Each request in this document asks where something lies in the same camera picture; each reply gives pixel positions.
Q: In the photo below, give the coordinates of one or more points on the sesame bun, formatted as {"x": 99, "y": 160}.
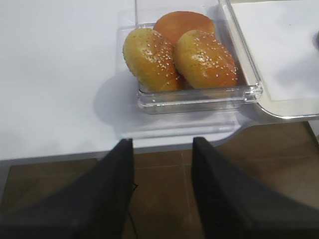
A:
{"x": 203, "y": 61}
{"x": 149, "y": 57}

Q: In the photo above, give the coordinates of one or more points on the sesame bun top left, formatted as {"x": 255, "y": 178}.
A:
{"x": 149, "y": 57}

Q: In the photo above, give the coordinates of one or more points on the white serving tray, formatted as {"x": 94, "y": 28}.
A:
{"x": 279, "y": 41}

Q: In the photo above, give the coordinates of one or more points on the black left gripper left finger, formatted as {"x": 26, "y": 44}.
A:
{"x": 95, "y": 206}

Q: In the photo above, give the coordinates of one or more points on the plain bun back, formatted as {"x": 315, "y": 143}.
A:
{"x": 174, "y": 24}

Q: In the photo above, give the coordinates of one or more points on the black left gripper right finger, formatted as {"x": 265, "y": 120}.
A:
{"x": 233, "y": 205}

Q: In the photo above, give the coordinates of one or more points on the sesame bun top right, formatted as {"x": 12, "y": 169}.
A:
{"x": 203, "y": 61}

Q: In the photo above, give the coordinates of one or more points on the clear container with buns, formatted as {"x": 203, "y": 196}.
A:
{"x": 248, "y": 88}

